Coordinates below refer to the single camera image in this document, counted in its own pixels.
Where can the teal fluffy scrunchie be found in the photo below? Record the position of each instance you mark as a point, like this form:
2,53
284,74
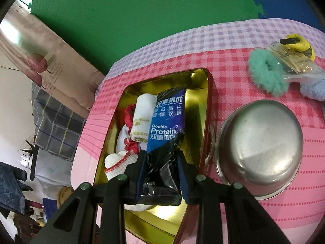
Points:
256,66

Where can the beige printed curtain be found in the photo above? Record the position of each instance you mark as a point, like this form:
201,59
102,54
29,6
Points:
63,63

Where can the pink checkered tablecloth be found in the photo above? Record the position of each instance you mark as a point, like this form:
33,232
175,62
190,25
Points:
228,56

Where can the green foam mat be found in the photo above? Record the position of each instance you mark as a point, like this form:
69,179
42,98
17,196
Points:
127,17

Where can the red white snack packet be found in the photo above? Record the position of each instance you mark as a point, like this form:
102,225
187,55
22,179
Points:
124,140

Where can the blue black drink packet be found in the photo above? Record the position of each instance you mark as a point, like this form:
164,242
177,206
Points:
165,122

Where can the white rolled towel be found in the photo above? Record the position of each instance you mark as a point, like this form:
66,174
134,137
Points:
142,117

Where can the cotton swab bag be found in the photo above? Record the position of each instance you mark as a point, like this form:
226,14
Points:
297,63

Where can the dark blue garment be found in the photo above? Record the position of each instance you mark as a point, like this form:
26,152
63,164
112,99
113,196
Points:
11,190

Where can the white sock red stripes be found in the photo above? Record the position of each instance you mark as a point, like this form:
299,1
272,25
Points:
114,161

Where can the light blue fluffy cloth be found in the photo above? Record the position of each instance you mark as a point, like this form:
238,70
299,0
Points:
314,90

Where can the grey plaid cloth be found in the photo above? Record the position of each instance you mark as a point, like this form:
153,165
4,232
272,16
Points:
55,122

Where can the gold tin box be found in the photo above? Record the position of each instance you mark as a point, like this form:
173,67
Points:
196,101

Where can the steel bowl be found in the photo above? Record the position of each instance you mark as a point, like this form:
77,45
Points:
259,144

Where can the blue foam mat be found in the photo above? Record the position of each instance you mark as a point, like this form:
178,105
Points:
292,0

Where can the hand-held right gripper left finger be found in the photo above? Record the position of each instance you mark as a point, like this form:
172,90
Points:
141,175

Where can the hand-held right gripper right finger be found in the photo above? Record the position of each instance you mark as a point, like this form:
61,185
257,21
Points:
181,180

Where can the yellow plush toy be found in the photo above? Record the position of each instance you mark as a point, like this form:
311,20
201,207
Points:
299,44

